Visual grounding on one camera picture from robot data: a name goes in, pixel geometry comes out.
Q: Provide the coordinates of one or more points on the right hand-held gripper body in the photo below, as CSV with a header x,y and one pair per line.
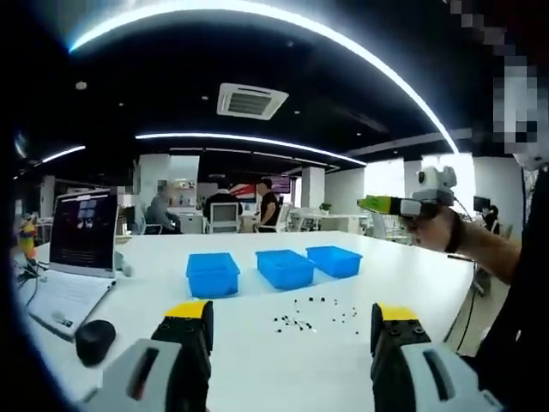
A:
x,y
433,189

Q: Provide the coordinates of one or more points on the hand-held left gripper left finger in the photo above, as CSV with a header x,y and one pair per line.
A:
x,y
141,377

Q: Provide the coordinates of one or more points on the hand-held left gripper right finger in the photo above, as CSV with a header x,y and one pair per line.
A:
x,y
429,377

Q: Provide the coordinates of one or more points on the blue plastic bin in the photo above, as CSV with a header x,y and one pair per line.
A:
x,y
212,279
285,272
336,262

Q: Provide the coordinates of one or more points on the group of resistors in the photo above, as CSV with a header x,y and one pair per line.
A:
x,y
279,328

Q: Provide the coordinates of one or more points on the person's right hand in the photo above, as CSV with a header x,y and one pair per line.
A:
x,y
431,232

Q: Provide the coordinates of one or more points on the black wristband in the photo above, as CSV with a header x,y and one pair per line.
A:
x,y
455,234

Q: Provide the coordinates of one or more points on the black computer mouse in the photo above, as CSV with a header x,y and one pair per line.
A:
x,y
95,341

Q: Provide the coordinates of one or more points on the potted plant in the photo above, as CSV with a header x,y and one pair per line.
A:
x,y
325,208

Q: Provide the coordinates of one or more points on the person's dark clothing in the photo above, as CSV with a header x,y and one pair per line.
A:
x,y
527,322

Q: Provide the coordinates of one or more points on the grey crumpled object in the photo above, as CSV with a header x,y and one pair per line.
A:
x,y
123,265

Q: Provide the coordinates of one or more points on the curved ceiling light strip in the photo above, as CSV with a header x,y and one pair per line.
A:
x,y
249,137

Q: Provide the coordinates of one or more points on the white laptop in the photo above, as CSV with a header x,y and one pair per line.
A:
x,y
83,232

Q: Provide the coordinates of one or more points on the white office chair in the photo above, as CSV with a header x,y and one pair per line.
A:
x,y
224,218

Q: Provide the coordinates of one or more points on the ceiling air vent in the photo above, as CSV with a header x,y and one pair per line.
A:
x,y
253,101

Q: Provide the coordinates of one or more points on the long curved ceiling light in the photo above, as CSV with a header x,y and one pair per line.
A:
x,y
343,32

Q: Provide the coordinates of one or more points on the short ceiling light strip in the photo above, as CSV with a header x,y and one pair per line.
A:
x,y
64,153

